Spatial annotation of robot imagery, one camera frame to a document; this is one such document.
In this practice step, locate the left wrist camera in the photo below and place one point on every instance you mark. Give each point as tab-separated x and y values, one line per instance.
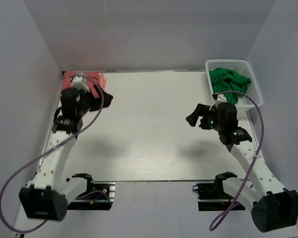
79	82

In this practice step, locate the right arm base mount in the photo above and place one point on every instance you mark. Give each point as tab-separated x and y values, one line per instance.
211	195

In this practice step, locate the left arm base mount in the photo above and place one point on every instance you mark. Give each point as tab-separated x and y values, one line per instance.
90	195

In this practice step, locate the red t-shirt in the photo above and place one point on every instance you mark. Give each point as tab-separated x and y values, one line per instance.
95	75

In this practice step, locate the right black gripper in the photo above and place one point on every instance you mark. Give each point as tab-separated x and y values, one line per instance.
201	110

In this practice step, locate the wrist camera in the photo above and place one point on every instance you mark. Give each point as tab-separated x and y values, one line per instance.
79	82
218	99

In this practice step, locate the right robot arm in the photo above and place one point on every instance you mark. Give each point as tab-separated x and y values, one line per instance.
271	205

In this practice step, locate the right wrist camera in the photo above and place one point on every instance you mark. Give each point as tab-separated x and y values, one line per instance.
218	99

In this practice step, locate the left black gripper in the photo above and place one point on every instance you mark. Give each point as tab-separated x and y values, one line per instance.
82	92

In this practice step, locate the white plastic basket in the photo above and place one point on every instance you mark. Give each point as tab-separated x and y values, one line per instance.
243	102

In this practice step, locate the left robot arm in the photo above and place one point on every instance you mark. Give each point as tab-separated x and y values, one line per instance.
47	196

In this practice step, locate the green t-shirt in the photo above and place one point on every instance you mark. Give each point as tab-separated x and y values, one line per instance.
223	79

